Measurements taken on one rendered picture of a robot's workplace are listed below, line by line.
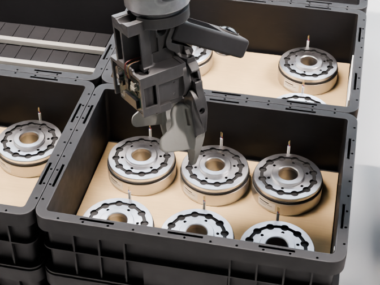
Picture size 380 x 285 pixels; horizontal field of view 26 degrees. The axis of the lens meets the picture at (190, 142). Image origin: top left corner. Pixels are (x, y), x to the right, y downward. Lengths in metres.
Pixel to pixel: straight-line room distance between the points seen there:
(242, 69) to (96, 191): 0.39
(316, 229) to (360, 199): 0.26
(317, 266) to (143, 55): 0.33
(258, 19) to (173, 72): 0.57
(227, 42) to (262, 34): 0.53
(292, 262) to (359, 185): 0.46
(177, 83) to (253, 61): 0.55
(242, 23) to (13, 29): 0.44
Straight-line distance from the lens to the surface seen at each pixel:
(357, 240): 1.37
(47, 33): 1.61
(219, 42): 0.99
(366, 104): 1.65
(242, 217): 1.20
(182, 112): 0.99
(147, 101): 0.95
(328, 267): 1.03
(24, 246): 1.14
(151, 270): 1.09
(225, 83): 1.45
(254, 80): 1.46
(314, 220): 1.21
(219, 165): 1.24
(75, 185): 1.19
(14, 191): 1.26
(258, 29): 1.51
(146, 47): 0.93
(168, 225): 1.15
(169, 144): 0.99
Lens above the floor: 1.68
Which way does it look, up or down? 40 degrees down
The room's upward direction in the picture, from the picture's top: straight up
